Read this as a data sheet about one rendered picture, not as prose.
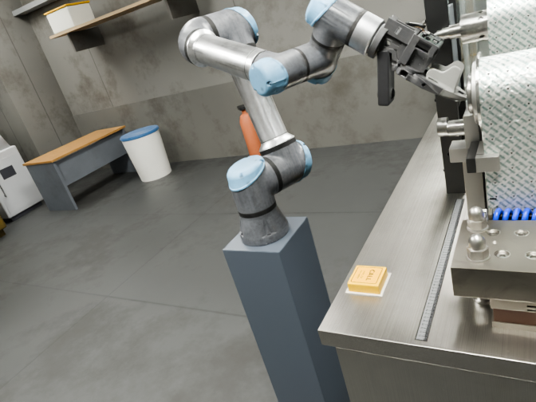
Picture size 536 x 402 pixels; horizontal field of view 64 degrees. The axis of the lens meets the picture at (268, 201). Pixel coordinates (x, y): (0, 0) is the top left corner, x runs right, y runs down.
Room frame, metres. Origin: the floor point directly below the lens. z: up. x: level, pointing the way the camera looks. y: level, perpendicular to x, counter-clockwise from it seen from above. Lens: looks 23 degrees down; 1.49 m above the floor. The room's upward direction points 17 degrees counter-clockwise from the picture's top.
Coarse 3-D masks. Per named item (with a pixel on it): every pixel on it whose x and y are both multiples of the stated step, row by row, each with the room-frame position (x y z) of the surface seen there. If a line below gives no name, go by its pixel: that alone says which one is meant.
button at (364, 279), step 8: (360, 272) 0.80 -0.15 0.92; (368, 272) 0.79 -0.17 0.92; (376, 272) 0.79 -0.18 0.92; (384, 272) 0.78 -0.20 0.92; (352, 280) 0.78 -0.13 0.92; (360, 280) 0.78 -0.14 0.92; (368, 280) 0.77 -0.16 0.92; (376, 280) 0.76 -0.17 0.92; (384, 280) 0.77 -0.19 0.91; (352, 288) 0.77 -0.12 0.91; (360, 288) 0.76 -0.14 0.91; (368, 288) 0.75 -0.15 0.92; (376, 288) 0.74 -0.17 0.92
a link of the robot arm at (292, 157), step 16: (208, 16) 1.28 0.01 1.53; (224, 16) 1.29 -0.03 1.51; (240, 16) 1.30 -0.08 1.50; (224, 32) 1.26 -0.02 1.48; (240, 32) 1.28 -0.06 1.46; (256, 32) 1.32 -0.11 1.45; (240, 80) 1.27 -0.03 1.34; (240, 96) 1.29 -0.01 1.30; (256, 96) 1.25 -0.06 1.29; (256, 112) 1.25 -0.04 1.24; (272, 112) 1.24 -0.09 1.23; (256, 128) 1.25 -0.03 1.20; (272, 128) 1.23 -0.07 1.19; (272, 144) 1.21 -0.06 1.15; (288, 144) 1.21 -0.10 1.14; (304, 144) 1.26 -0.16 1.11; (272, 160) 1.19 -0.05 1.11; (288, 160) 1.19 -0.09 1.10; (304, 160) 1.21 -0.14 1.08; (288, 176) 1.17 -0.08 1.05; (304, 176) 1.22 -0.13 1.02
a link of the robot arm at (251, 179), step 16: (240, 160) 1.22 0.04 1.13; (256, 160) 1.17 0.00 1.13; (240, 176) 1.13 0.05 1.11; (256, 176) 1.12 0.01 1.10; (272, 176) 1.15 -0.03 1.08; (240, 192) 1.13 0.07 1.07; (256, 192) 1.12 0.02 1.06; (272, 192) 1.15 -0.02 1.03; (240, 208) 1.14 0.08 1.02; (256, 208) 1.12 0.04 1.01
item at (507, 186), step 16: (496, 128) 0.71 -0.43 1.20; (512, 128) 0.70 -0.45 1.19; (528, 128) 0.69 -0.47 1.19; (496, 144) 0.71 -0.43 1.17; (512, 144) 0.70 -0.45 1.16; (528, 144) 0.69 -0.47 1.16; (512, 160) 0.70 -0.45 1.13; (528, 160) 0.69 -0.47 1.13; (496, 176) 0.72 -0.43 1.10; (512, 176) 0.70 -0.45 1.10; (528, 176) 0.69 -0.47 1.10; (496, 192) 0.72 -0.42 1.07; (512, 192) 0.70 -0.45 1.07; (528, 192) 0.69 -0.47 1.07; (496, 208) 0.72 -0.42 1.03; (512, 208) 0.70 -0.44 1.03
